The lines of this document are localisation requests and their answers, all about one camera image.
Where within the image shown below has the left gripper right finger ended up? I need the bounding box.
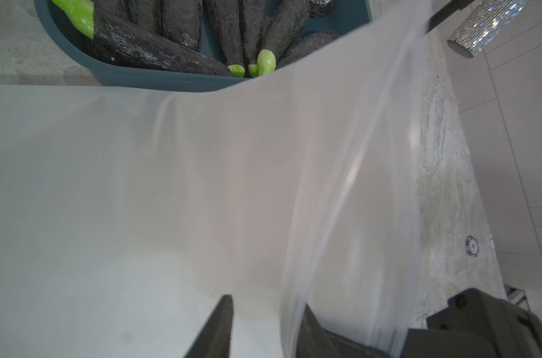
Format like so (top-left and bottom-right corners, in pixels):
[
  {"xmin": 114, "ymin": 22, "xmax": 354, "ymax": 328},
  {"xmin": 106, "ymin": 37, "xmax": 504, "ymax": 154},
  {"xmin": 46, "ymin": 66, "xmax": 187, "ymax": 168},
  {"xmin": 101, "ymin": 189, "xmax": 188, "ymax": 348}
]
[{"xmin": 296, "ymin": 305, "xmax": 387, "ymax": 358}]

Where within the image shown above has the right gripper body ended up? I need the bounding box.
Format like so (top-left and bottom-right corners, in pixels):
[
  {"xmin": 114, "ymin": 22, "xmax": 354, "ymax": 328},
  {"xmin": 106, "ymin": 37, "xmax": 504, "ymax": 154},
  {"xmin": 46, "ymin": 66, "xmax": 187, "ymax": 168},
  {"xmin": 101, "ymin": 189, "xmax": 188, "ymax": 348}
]
[{"xmin": 401, "ymin": 288, "xmax": 542, "ymax": 357}]

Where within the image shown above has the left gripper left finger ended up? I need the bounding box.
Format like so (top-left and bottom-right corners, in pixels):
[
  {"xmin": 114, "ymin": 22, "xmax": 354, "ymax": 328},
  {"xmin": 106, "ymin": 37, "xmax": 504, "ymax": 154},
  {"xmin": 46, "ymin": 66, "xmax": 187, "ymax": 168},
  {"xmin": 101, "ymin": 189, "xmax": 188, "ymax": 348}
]
[{"xmin": 184, "ymin": 295, "xmax": 234, "ymax": 358}]

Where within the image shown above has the clear zip-top bag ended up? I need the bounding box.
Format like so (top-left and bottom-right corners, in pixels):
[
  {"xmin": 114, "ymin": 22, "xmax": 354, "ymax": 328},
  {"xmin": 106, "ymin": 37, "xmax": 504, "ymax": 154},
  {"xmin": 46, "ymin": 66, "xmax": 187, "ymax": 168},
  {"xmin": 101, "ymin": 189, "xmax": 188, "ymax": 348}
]
[{"xmin": 0, "ymin": 1, "xmax": 432, "ymax": 357}]

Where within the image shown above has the teal plastic bin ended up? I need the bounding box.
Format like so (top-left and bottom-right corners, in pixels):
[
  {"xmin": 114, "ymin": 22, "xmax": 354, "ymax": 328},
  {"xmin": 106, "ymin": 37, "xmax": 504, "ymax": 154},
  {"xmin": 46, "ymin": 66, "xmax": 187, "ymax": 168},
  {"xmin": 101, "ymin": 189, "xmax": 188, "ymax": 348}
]
[{"xmin": 34, "ymin": 0, "xmax": 372, "ymax": 92}]

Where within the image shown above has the eggplant at bin front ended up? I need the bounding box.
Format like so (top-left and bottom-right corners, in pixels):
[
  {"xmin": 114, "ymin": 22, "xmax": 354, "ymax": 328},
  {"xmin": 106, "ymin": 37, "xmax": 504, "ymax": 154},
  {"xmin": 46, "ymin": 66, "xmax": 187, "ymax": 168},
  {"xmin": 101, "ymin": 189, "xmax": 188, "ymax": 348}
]
[{"xmin": 249, "ymin": 0, "xmax": 310, "ymax": 78}]

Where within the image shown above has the eggplant at bin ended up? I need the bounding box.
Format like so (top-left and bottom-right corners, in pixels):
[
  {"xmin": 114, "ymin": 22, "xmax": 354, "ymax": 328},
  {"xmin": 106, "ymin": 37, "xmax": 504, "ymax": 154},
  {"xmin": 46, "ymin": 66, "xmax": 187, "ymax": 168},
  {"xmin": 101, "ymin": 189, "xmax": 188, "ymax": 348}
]
[
  {"xmin": 53, "ymin": 1, "xmax": 233, "ymax": 77},
  {"xmin": 249, "ymin": 0, "xmax": 310, "ymax": 78}
]

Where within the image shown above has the eggplant at bin left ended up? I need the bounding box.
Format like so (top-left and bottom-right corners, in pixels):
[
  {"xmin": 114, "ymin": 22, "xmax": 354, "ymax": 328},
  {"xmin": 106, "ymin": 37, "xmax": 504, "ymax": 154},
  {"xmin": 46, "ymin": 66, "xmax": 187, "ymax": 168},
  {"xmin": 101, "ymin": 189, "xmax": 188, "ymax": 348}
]
[{"xmin": 53, "ymin": 1, "xmax": 233, "ymax": 77}]

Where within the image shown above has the blue poker chip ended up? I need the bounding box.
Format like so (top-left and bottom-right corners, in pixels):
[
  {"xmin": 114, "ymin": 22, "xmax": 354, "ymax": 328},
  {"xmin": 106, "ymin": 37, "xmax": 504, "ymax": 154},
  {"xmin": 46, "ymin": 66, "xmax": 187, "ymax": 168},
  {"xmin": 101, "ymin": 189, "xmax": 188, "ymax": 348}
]
[{"xmin": 465, "ymin": 236, "xmax": 479, "ymax": 257}]

